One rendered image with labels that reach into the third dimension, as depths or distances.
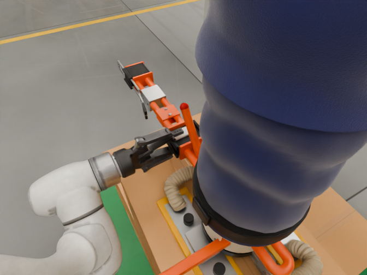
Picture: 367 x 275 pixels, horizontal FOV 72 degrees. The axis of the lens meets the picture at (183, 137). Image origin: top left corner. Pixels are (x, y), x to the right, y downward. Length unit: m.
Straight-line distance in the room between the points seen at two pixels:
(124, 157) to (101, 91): 2.31
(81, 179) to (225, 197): 0.37
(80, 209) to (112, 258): 0.14
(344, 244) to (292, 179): 1.16
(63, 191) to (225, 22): 0.53
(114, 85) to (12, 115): 1.04
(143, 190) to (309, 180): 0.54
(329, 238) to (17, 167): 2.28
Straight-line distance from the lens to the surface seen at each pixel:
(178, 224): 0.72
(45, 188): 0.66
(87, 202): 0.66
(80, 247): 0.64
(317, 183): 0.37
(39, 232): 2.12
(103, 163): 0.66
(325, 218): 1.50
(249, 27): 0.21
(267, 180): 0.33
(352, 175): 2.49
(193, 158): 0.68
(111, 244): 0.68
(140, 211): 0.77
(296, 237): 0.77
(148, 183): 0.81
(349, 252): 1.47
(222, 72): 0.25
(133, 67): 0.97
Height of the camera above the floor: 1.75
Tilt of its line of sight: 49 degrees down
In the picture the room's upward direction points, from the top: straight up
